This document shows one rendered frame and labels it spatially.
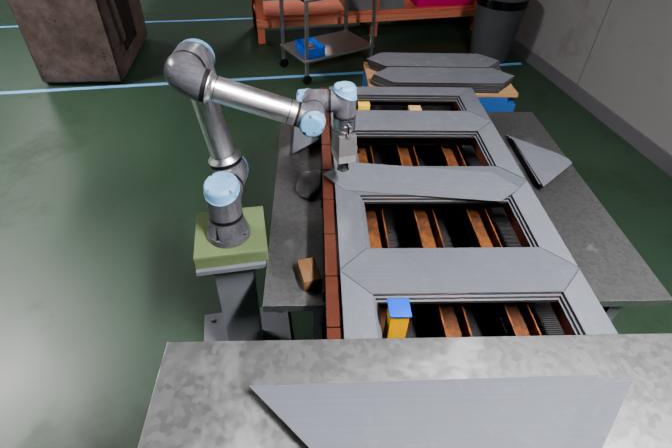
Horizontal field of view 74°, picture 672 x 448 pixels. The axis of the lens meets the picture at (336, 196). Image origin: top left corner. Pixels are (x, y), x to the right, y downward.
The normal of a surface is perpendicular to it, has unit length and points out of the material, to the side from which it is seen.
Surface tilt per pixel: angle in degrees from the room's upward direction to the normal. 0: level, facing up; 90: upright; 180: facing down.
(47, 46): 92
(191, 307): 0
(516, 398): 0
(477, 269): 0
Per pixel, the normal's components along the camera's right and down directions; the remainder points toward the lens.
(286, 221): 0.03, -0.77
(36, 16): 0.11, 0.67
